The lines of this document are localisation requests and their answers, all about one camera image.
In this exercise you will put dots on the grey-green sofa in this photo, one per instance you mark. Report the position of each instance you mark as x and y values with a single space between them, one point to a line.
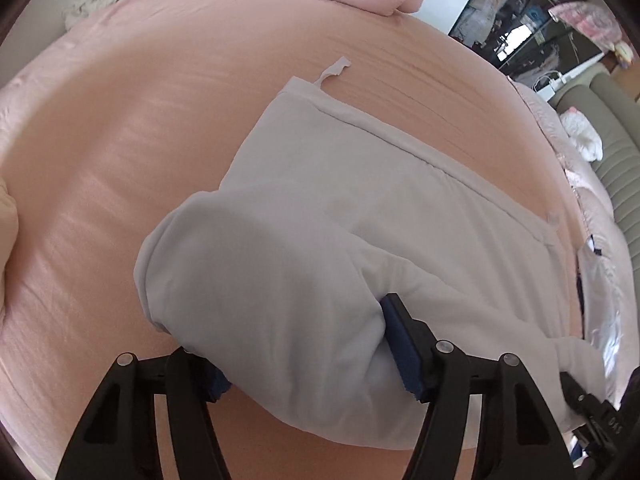
615 170

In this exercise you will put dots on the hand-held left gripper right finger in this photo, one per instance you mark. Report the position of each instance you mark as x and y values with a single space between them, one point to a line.
400 355

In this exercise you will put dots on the white T-shirt with navy collar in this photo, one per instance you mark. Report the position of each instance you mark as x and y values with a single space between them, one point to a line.
300 235

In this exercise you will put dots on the yellow plush toy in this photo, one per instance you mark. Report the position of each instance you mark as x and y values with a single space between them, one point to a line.
625 52

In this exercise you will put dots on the dark glass wardrobe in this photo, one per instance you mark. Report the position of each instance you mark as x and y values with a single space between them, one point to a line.
500 25

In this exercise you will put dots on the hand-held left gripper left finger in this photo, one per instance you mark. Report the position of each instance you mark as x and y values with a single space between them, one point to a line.
219 387

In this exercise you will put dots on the white jacket with navy stripes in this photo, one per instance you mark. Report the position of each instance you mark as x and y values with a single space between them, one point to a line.
597 305

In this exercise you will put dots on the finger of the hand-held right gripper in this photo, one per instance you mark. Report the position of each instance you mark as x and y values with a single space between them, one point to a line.
580 397

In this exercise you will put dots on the bed with pink sheet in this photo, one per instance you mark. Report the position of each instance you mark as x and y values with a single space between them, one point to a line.
150 110

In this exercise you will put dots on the pink checked quilt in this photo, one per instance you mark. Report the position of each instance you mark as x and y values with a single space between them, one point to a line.
595 195

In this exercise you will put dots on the white plush toy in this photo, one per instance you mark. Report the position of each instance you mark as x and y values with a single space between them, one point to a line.
582 132

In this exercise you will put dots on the white crumpled cloth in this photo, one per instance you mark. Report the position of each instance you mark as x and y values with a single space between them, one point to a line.
85 7

